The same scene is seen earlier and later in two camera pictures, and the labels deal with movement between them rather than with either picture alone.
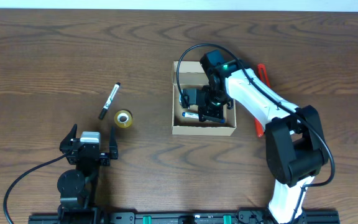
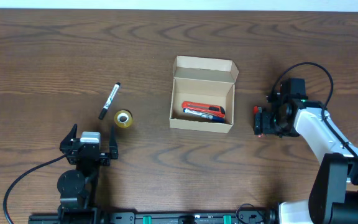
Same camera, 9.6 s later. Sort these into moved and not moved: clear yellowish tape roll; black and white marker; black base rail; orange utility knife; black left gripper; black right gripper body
Moved: orange utility knife; black right gripper body
Not moved: black left gripper; black base rail; clear yellowish tape roll; black and white marker
